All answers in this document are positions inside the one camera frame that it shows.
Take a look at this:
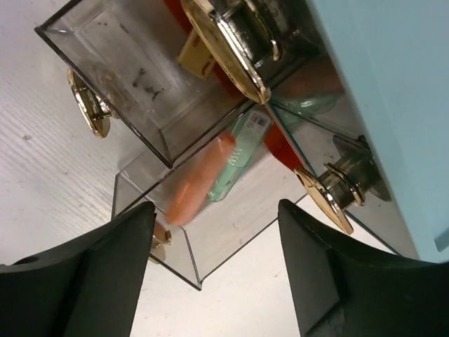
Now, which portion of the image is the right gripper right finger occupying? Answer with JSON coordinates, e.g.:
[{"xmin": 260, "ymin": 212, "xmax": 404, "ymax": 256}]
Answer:
[{"xmin": 278, "ymin": 199, "xmax": 448, "ymax": 336}]

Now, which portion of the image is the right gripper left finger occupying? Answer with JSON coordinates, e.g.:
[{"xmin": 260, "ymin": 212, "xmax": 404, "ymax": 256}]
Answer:
[{"xmin": 1, "ymin": 202, "xmax": 155, "ymax": 336}]

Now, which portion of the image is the orange highlighter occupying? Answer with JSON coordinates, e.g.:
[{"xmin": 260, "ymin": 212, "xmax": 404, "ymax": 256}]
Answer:
[{"xmin": 165, "ymin": 132, "xmax": 236, "ymax": 226}]

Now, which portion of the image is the green highlighter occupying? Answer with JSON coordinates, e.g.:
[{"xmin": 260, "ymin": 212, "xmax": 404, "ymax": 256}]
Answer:
[{"xmin": 208, "ymin": 107, "xmax": 272, "ymax": 202}]

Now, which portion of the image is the teal orange drawer box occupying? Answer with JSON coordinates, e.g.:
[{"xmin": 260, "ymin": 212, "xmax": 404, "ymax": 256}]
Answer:
[{"xmin": 36, "ymin": 1, "xmax": 448, "ymax": 289}]

